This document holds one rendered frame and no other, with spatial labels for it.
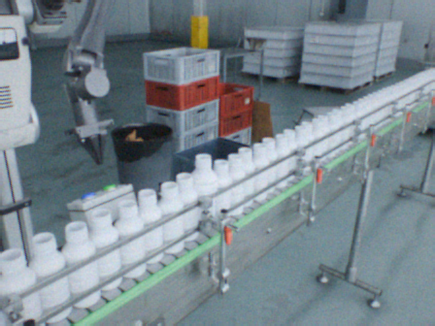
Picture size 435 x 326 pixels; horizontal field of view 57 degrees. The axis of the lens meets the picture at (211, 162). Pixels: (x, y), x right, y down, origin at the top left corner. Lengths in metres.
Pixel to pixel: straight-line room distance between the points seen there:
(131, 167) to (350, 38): 5.31
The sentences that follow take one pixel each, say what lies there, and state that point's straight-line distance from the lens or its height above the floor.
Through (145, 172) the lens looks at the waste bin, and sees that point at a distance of 2.87.
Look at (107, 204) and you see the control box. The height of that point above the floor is 1.10.
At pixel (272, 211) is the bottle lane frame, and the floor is 0.97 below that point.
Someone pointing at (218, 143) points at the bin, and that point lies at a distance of 1.88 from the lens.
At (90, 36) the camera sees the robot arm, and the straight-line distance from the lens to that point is 0.99.
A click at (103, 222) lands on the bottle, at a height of 1.15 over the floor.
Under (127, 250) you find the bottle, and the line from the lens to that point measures 0.85.
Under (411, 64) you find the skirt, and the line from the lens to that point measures 11.23.
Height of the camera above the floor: 1.55
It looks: 22 degrees down
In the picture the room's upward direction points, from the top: 1 degrees clockwise
